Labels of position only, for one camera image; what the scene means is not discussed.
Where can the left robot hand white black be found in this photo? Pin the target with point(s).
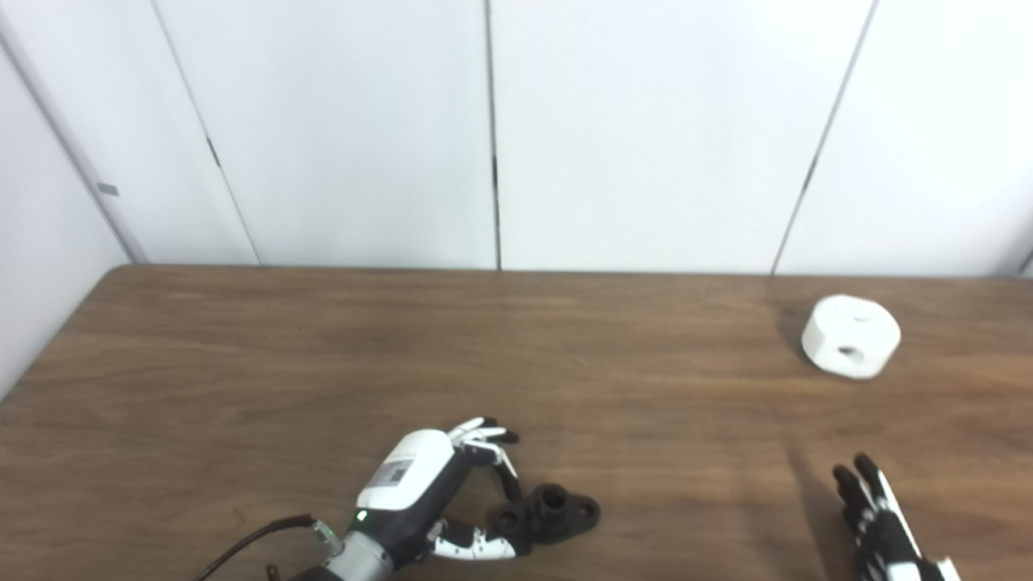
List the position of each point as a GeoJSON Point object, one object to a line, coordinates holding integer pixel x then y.
{"type": "Point", "coordinates": [407, 476]}

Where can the small grey wall tag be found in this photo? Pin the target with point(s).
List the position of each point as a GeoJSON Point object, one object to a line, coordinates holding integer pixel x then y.
{"type": "Point", "coordinates": [107, 190]}

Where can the round white piece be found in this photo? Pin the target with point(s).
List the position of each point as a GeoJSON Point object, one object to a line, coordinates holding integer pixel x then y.
{"type": "Point", "coordinates": [851, 335]}

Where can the black flanged holder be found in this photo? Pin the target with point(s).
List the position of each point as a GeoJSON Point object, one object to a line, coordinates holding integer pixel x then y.
{"type": "Point", "coordinates": [553, 512]}

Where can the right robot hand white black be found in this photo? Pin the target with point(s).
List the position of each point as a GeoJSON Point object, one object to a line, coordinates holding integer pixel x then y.
{"type": "Point", "coordinates": [884, 532]}

